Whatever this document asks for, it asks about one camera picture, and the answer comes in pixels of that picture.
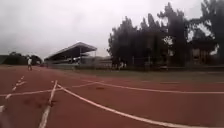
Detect grass strip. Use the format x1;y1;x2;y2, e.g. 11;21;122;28
63;67;224;83

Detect white painted lane lines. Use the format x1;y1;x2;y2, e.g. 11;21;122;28
0;75;224;128

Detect person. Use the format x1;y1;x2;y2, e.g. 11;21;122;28
26;57;34;72

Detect red running track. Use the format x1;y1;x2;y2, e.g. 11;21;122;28
0;64;224;128

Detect roofed grandstand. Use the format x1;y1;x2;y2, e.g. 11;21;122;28
43;41;113;70

